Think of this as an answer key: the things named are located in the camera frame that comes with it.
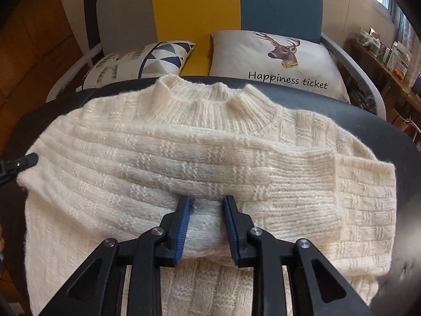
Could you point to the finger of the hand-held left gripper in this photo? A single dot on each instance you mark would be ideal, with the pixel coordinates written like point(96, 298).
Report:
point(23, 163)

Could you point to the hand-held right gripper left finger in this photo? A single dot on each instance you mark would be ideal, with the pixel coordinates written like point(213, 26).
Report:
point(182, 233)

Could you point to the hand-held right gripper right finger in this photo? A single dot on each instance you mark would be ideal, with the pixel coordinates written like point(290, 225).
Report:
point(230, 233)

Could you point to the cream knit sweater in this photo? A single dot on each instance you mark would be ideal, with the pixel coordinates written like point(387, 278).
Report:
point(197, 144)

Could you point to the cat print geometric pillow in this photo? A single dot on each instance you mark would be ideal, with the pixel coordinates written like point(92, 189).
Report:
point(154, 59)

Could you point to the deer print pillow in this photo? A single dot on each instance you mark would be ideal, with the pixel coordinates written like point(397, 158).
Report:
point(236, 62)

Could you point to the brown paper bag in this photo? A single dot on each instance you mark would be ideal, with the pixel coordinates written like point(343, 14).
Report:
point(403, 125)

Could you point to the grey yellow blue sofa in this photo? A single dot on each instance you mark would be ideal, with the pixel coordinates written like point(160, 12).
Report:
point(197, 13)

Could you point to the wooden side desk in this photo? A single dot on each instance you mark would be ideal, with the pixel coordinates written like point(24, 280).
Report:
point(404, 87)

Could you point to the oranges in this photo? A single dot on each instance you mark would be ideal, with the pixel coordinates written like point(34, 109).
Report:
point(399, 72)

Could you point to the clear and white containers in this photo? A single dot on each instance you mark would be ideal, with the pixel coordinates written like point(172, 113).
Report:
point(368, 41)

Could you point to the blue chair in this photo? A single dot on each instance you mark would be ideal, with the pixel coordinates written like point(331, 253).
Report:
point(417, 84)

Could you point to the upright boxes and cards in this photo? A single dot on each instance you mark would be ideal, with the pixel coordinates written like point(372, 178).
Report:
point(399, 54)

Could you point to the sheer pale curtain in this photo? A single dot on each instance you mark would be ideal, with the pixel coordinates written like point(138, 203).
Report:
point(409, 33)

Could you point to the small picture frame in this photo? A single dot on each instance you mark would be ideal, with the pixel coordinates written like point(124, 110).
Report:
point(373, 31)

